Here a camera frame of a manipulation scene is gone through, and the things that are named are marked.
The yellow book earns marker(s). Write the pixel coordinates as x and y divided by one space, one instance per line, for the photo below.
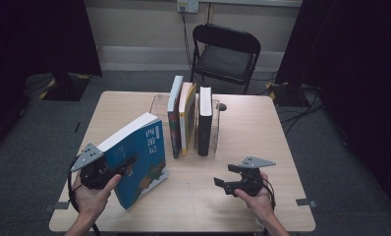
187 124

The person's left hand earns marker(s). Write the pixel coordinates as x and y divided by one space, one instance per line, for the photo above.
92 203

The person's right hand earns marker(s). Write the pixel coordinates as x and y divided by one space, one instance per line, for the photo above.
260 203

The white wall socket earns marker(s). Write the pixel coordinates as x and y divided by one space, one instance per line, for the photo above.
187 5

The black folding chair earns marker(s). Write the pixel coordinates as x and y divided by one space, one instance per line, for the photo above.
224 62

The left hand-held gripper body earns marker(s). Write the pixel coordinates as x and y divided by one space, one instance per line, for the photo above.
95 173

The red and blue book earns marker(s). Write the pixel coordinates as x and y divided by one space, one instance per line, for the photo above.
174 131

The clear acrylic book rack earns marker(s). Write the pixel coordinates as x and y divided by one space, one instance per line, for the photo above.
215 131

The grey tape strip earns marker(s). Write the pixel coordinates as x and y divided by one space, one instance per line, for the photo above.
305 202
61 206

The black stand base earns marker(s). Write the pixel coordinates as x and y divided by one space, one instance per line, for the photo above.
66 87
283 93

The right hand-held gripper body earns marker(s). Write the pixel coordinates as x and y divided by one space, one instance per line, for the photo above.
249 183

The small black floor object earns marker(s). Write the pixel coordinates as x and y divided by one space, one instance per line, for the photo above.
77 127

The black curtain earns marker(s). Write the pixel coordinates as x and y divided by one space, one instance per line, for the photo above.
26 49
357 82

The black round table grommet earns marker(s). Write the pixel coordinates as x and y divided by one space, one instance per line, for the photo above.
222 107

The black book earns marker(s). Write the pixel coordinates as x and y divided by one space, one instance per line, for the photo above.
205 131

